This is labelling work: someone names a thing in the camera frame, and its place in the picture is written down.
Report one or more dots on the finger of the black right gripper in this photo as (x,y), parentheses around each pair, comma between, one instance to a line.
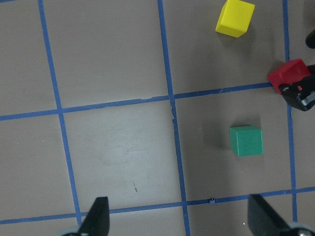
(310,39)
(301,94)

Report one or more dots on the red wooden block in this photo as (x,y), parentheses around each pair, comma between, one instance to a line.
(290,72)

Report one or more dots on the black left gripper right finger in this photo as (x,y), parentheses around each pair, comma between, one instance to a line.
(263,220)

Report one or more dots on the yellow wooden block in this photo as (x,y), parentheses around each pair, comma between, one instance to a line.
(235,18)

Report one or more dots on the green wooden block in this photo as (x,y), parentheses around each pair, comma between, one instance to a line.
(246,140)

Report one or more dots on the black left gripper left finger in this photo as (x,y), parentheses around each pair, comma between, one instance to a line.
(97,221)

